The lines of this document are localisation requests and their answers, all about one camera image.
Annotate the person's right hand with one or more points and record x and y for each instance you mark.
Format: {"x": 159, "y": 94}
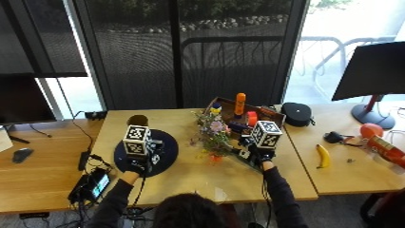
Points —
{"x": 257, "y": 151}

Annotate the person's left hand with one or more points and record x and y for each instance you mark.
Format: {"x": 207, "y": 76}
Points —
{"x": 139, "y": 164}

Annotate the bouquet of mixed flowers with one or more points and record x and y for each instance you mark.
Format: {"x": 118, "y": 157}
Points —
{"x": 215, "y": 136}

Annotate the white marker cube right glove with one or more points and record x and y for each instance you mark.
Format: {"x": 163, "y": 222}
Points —
{"x": 265, "y": 134}

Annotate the white marker cube glove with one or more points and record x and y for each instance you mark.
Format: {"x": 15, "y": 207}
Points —
{"x": 136, "y": 140}
{"x": 265, "y": 134}

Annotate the round dark blue mat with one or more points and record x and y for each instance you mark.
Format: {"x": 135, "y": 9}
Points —
{"x": 164, "y": 152}

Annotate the white marker cube left glove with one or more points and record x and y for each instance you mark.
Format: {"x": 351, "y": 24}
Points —
{"x": 136, "y": 140}

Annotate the red and white cup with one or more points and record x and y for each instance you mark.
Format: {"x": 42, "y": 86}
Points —
{"x": 252, "y": 118}

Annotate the black device with lit screen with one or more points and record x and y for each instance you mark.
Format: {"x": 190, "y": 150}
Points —
{"x": 94, "y": 186}

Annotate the brown paper cup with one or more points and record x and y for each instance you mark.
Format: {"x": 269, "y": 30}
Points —
{"x": 138, "y": 120}

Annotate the brown cardboard tray box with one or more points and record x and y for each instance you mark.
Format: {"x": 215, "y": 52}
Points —
{"x": 229, "y": 110}

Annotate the black round case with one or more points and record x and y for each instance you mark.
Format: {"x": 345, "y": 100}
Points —
{"x": 296, "y": 114}

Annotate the tall orange bottle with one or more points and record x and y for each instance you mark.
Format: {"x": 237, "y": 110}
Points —
{"x": 240, "y": 104}

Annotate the yellow banana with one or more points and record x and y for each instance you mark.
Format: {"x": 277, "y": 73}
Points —
{"x": 324, "y": 155}

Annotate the yellow bottle with blue cap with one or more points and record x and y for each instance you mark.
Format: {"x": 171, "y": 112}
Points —
{"x": 215, "y": 109}

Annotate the small black clip object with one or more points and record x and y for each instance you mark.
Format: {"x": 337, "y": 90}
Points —
{"x": 333, "y": 137}

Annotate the the person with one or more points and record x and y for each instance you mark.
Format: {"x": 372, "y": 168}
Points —
{"x": 190, "y": 211}

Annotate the orange ball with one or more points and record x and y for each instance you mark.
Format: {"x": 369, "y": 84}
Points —
{"x": 371, "y": 130}

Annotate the black computer mouse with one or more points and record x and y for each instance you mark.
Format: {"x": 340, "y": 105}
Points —
{"x": 22, "y": 155}

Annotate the red cylindrical can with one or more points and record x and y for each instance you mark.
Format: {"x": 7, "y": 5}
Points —
{"x": 385, "y": 148}

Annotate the white paper sheet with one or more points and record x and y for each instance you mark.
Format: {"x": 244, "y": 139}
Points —
{"x": 4, "y": 139}

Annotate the black monitor with red stand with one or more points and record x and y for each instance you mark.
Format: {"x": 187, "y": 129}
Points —
{"x": 371, "y": 76}

